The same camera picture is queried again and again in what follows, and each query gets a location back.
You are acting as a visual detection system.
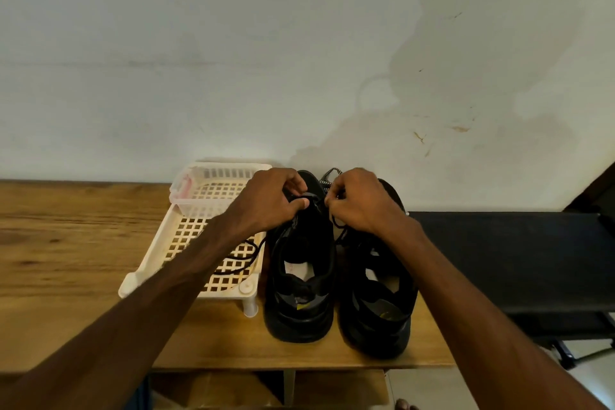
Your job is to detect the small white plastic basket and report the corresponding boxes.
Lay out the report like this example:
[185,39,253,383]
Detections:
[169,163,273,222]

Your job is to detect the dark door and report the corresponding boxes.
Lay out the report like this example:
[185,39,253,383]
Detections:
[562,161,615,226]

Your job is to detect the person's right hand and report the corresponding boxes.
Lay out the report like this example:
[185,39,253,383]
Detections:
[325,167,416,245]

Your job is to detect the large white plastic tray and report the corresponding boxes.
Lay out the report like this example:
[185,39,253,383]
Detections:
[118,161,274,318]

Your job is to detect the low wooden table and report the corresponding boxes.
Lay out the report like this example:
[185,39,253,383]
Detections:
[0,180,455,410]

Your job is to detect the black shoelaces bundle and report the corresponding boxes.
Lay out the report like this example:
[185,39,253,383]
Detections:
[213,190,320,277]

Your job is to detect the single black shoelace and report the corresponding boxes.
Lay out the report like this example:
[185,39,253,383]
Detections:
[327,213,353,245]

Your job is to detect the black shoe rack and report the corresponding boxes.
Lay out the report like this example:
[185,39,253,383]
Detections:
[408,211,615,370]

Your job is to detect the person's right forearm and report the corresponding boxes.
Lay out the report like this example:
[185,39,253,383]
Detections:
[389,220,607,410]

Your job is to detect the person's left hand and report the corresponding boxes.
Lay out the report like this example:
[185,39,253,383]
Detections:
[224,167,311,240]

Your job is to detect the black shoe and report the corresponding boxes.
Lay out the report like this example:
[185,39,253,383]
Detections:
[336,177,421,361]
[262,169,338,345]

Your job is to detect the person's blue shorts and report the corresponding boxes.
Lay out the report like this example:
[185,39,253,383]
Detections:
[123,376,153,410]

